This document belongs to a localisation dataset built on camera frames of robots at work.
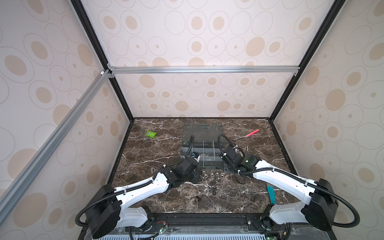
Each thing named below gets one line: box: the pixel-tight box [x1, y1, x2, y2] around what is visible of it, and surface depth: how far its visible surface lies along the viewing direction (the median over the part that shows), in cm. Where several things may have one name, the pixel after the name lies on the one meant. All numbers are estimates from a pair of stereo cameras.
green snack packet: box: [145, 130, 157, 138], surface depth 111 cm
